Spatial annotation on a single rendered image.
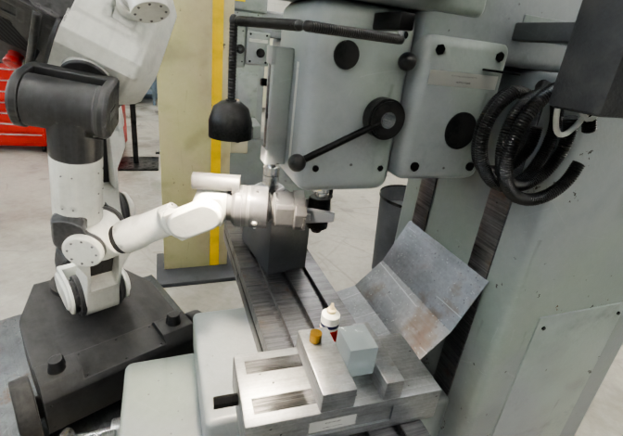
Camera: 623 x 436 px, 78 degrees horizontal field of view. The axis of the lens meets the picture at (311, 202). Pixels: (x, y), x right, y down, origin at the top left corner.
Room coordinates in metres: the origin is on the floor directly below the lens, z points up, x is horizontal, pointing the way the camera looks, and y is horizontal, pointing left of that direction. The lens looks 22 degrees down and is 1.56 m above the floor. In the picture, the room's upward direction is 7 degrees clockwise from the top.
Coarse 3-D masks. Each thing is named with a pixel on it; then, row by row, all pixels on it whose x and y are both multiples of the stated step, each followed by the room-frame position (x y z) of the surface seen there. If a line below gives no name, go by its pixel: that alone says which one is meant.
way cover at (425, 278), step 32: (416, 256) 0.95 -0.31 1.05; (448, 256) 0.88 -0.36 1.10; (352, 288) 0.99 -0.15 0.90; (384, 288) 0.94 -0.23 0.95; (416, 288) 0.88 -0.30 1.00; (448, 288) 0.82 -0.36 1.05; (480, 288) 0.76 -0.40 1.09; (384, 320) 0.84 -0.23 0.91; (416, 320) 0.80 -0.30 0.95; (448, 320) 0.76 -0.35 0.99; (416, 352) 0.73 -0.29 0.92
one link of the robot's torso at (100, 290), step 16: (128, 256) 1.06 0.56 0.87; (80, 272) 1.05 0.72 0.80; (96, 272) 1.07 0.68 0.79; (112, 272) 1.11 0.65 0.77; (80, 288) 1.04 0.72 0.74; (96, 288) 1.04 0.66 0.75; (112, 288) 1.07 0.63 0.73; (80, 304) 1.03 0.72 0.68; (96, 304) 1.05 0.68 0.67; (112, 304) 1.09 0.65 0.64
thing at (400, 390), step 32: (288, 352) 0.57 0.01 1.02; (384, 352) 0.55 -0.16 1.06; (256, 384) 0.49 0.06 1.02; (288, 384) 0.50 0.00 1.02; (384, 384) 0.49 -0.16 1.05; (416, 384) 0.53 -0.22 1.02; (256, 416) 0.43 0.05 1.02; (288, 416) 0.43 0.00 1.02; (320, 416) 0.45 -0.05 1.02; (352, 416) 0.47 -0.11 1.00; (384, 416) 0.49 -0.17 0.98; (416, 416) 0.51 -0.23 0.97
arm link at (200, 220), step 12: (168, 204) 0.73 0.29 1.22; (192, 204) 0.68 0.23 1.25; (204, 204) 0.68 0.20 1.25; (216, 204) 0.69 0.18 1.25; (168, 216) 0.68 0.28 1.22; (180, 216) 0.68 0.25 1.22; (192, 216) 0.68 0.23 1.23; (204, 216) 0.68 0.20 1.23; (216, 216) 0.68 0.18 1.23; (168, 228) 0.68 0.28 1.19; (180, 228) 0.68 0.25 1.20; (192, 228) 0.68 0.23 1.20; (204, 228) 0.68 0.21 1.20
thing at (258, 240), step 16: (272, 192) 1.05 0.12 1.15; (272, 224) 0.92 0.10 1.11; (256, 240) 1.00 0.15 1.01; (272, 240) 0.93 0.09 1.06; (288, 240) 0.95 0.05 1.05; (304, 240) 0.98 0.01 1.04; (256, 256) 1.00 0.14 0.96; (272, 256) 0.93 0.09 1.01; (288, 256) 0.95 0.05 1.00; (304, 256) 0.98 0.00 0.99; (272, 272) 0.93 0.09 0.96
